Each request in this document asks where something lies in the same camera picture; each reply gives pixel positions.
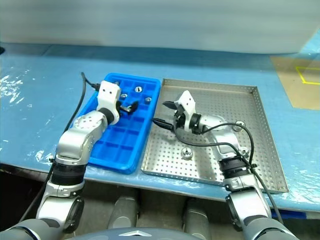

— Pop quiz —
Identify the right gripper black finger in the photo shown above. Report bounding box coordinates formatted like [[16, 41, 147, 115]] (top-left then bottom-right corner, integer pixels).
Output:
[[162, 100, 179, 111], [152, 117, 175, 130]]

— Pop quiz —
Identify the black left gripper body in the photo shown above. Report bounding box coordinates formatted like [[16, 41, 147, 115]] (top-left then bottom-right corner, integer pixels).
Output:
[[115, 99, 124, 117]]

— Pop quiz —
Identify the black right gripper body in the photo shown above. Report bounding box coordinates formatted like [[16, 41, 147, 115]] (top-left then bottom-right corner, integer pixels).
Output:
[[172, 106, 188, 132]]

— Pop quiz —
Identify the blue plastic compartment tray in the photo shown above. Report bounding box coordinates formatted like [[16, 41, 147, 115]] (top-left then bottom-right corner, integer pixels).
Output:
[[83, 72, 162, 175]]

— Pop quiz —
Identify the silver nut on tray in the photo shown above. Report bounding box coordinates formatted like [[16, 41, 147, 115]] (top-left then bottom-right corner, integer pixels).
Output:
[[180, 147, 194, 160]]

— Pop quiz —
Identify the perforated steel tray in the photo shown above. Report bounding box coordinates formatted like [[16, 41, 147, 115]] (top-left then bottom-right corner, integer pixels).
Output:
[[140, 78, 290, 195]]

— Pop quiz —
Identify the grey rounded robot leg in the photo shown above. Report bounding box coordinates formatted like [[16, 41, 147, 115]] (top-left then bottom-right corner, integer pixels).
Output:
[[107, 195, 140, 230], [183, 198, 212, 240]]

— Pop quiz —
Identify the brown flat panel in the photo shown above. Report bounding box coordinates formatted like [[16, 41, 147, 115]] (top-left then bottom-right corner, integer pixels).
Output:
[[269, 55, 320, 110]]

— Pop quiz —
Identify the grey robot torso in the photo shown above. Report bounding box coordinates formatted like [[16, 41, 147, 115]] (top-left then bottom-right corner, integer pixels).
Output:
[[74, 226, 196, 240]]

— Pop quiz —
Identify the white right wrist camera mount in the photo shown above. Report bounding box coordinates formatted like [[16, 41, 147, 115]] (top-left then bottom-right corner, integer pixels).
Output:
[[174, 90, 197, 132]]

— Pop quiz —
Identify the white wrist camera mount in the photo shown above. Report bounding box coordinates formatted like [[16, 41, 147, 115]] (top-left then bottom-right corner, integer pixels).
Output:
[[174, 90, 197, 132], [96, 80, 122, 126]]

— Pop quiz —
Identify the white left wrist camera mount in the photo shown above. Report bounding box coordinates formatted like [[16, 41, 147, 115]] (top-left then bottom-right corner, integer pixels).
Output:
[[96, 80, 122, 126]]

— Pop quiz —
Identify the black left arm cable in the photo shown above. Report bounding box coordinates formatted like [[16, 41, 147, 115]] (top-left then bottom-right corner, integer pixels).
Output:
[[18, 71, 101, 223]]

